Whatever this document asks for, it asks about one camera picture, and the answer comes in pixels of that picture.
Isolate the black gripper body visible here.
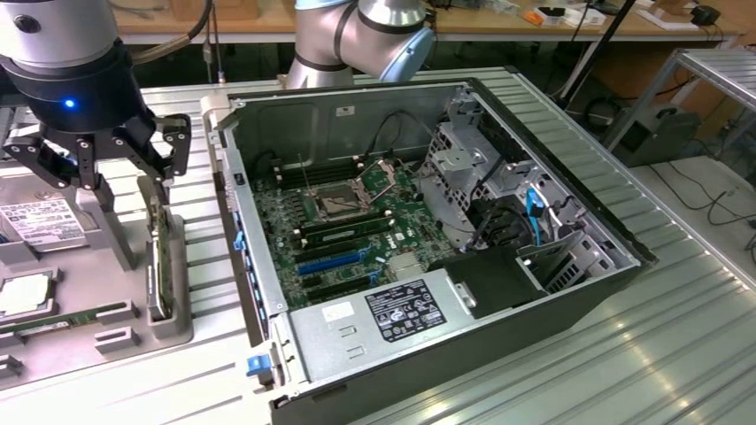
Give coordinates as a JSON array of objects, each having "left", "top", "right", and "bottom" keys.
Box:
[{"left": 3, "top": 39, "right": 156, "bottom": 134}]

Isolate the graphics card with black fan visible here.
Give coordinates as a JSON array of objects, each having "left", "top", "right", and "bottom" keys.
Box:
[{"left": 136, "top": 174, "right": 179, "bottom": 321}]

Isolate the silver hard disk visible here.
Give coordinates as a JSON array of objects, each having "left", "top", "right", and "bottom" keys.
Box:
[{"left": 0, "top": 176, "right": 99, "bottom": 253}]

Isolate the thin metal locking lever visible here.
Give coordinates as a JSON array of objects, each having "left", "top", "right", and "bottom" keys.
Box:
[{"left": 297, "top": 152, "right": 315, "bottom": 196}]

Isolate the black RAM slot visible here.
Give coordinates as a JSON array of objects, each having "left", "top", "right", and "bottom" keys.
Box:
[
  {"left": 276, "top": 167, "right": 361, "bottom": 187},
  {"left": 275, "top": 159, "right": 359, "bottom": 177}
]

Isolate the silver CPU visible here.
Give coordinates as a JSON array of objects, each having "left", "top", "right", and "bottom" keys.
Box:
[{"left": 0, "top": 274, "right": 52, "bottom": 318}]

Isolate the CPU socket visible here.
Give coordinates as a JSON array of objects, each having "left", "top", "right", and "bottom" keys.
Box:
[{"left": 309, "top": 181, "right": 377, "bottom": 222}]

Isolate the grey parts rack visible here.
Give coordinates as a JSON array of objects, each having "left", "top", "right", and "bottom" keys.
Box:
[{"left": 0, "top": 179, "right": 196, "bottom": 393}]

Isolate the black expansion slot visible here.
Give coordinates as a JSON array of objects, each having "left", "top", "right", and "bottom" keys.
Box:
[
  {"left": 293, "top": 242, "right": 359, "bottom": 266},
  {"left": 304, "top": 276, "right": 379, "bottom": 303}
]

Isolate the green RAM stick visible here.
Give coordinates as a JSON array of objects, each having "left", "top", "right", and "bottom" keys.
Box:
[
  {"left": 304, "top": 216, "right": 395, "bottom": 247},
  {"left": 0, "top": 311, "right": 100, "bottom": 338}
]

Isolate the metal socket cover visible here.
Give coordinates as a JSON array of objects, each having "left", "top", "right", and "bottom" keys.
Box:
[{"left": 352, "top": 158, "right": 399, "bottom": 209}]

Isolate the blue expansion slot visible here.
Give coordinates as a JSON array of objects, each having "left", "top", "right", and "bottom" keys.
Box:
[{"left": 296, "top": 250, "right": 365, "bottom": 275}]

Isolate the green motherboard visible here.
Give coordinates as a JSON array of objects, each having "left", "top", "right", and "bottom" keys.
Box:
[{"left": 251, "top": 157, "right": 460, "bottom": 311}]

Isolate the silver chipset heat sink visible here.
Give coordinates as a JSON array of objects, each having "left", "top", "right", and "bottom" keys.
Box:
[{"left": 387, "top": 254, "right": 424, "bottom": 275}]

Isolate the silver disk bay cage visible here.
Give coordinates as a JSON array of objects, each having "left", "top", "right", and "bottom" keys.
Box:
[{"left": 421, "top": 121, "right": 536, "bottom": 236}]

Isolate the silver power supply unit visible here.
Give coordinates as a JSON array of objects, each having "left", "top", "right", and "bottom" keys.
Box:
[{"left": 287, "top": 268, "right": 480, "bottom": 384}]

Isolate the wooden desk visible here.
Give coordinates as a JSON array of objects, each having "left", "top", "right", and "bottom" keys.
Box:
[{"left": 109, "top": 0, "right": 745, "bottom": 45}]

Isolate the black plastic shroud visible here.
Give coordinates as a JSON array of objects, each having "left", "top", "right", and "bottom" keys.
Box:
[{"left": 428, "top": 245, "right": 548, "bottom": 320}]

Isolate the open black PC case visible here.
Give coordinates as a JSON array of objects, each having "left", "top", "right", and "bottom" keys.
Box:
[{"left": 199, "top": 77, "right": 657, "bottom": 425}]

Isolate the orange and black device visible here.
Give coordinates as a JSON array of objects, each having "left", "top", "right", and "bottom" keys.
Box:
[{"left": 523, "top": 6, "right": 568, "bottom": 27}]

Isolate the small white box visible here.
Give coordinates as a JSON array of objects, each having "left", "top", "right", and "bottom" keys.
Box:
[{"left": 564, "top": 8, "right": 607, "bottom": 26}]

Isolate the black tripod pole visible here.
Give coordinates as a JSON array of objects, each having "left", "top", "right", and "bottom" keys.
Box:
[{"left": 557, "top": 0, "right": 639, "bottom": 101}]

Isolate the black box under desk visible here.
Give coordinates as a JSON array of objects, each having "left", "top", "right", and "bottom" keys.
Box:
[{"left": 616, "top": 108, "right": 701, "bottom": 167}]

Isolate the black power adapter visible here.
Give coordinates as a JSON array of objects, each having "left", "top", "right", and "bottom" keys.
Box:
[{"left": 689, "top": 4, "right": 720, "bottom": 26}]

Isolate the thick robot cable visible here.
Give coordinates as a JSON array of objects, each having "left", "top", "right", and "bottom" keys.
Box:
[{"left": 127, "top": 0, "right": 213, "bottom": 63}]

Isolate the grey cable on desk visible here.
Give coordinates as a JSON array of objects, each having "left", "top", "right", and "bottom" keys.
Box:
[{"left": 111, "top": 0, "right": 171, "bottom": 19}]

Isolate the thin hanging cable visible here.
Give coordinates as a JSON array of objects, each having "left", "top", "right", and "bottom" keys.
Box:
[{"left": 203, "top": 0, "right": 229, "bottom": 85}]

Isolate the blue disk wire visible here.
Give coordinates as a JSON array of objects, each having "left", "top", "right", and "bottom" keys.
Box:
[{"left": 523, "top": 188, "right": 548, "bottom": 247}]

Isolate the thin black cable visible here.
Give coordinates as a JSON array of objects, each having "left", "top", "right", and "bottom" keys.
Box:
[{"left": 667, "top": 161, "right": 756, "bottom": 227}]

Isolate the metal frame table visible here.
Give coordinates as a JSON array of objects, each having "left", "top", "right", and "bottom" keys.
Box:
[{"left": 601, "top": 46, "right": 756, "bottom": 156}]

